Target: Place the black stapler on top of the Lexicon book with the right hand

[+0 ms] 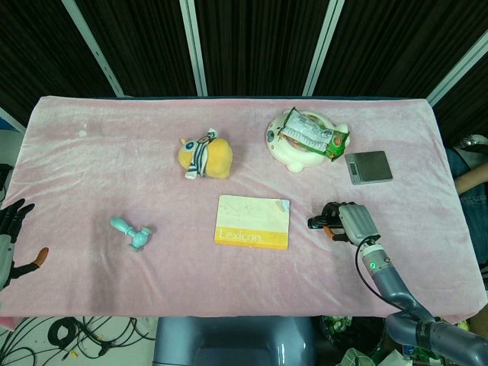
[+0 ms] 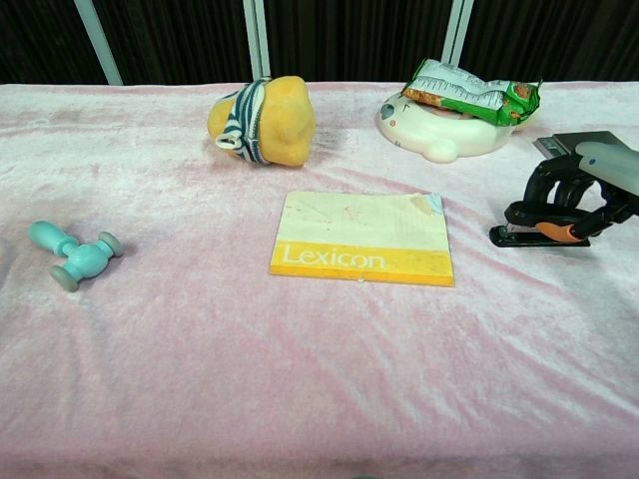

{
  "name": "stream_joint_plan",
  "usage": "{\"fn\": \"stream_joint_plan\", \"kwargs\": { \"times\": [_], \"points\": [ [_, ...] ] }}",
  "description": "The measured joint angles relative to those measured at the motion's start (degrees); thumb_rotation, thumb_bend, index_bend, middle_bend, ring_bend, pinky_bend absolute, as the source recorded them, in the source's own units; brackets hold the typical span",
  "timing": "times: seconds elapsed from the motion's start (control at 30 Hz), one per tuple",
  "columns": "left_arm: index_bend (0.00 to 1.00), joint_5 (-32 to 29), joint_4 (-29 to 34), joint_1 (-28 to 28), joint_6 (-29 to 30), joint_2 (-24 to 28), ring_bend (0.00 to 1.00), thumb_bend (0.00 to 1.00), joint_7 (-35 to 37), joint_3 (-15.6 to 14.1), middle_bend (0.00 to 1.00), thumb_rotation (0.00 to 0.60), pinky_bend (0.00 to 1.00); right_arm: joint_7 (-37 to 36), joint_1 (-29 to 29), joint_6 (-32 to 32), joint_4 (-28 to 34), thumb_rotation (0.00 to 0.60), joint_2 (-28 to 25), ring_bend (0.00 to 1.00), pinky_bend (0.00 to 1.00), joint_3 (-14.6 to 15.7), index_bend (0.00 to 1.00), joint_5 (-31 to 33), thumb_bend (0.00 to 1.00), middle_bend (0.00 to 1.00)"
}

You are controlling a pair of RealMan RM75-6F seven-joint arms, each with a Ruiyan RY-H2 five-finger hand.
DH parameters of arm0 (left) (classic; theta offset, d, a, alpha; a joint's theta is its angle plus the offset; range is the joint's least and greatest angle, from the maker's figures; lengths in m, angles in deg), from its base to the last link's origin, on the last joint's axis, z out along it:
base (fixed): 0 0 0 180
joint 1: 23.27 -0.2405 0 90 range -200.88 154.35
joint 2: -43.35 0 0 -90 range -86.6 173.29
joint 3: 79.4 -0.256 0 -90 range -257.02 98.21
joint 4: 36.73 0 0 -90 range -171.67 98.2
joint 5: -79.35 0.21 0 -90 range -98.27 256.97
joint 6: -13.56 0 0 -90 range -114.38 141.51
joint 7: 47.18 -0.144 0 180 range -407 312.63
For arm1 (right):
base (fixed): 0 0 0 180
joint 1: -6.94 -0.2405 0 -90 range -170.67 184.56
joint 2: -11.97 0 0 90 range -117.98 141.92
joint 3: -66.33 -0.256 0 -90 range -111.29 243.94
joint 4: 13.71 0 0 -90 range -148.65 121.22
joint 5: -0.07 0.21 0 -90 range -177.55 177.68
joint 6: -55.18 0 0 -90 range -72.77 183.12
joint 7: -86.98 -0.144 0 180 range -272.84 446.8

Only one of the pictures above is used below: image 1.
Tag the yellow plush toy striped scarf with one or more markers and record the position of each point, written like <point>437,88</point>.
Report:
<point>219,156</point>

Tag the pink plush tablecloth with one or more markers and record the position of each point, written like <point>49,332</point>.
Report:
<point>114,152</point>

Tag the person bare forearm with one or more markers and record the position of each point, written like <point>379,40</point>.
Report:
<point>472,181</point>

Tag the blue jeans leg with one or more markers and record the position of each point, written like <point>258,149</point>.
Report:
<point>476,221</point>

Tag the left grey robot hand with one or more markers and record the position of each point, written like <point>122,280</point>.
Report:
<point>5,251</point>

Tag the white partition post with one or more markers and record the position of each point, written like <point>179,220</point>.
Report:
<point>194,49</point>
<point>457,65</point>
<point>324,45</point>
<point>95,49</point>

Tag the blue-grey robot torso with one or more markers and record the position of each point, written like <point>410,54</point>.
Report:
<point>228,339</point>

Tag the white pig-shaped bowl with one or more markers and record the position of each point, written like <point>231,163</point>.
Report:
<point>301,158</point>

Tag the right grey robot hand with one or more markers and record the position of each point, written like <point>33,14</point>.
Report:
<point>358,223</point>

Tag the yellow white Lexicon book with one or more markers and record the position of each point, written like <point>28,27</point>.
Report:
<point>248,217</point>

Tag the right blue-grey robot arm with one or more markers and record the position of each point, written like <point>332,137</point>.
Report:
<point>385,278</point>

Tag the green white snack packet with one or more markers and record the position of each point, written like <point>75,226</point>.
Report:
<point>309,131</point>

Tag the grey digital scale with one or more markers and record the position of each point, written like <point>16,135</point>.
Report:
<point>371,165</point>

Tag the teal toy hammer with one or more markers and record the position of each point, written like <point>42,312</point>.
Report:
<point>137,236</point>

